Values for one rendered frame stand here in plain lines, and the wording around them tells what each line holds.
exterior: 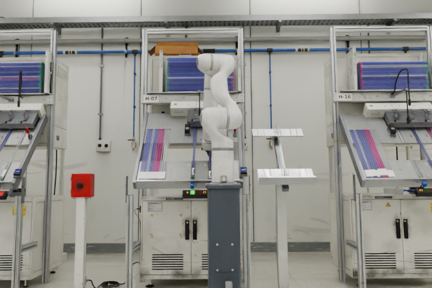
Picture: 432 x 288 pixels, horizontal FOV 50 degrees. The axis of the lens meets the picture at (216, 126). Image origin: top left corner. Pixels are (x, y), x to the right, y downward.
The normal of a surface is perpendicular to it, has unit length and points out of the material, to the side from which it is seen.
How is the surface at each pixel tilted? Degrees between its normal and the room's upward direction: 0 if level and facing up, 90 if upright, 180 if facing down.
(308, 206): 90
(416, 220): 90
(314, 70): 90
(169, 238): 90
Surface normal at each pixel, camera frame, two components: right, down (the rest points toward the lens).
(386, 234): -0.01, -0.12
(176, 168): -0.01, -0.76
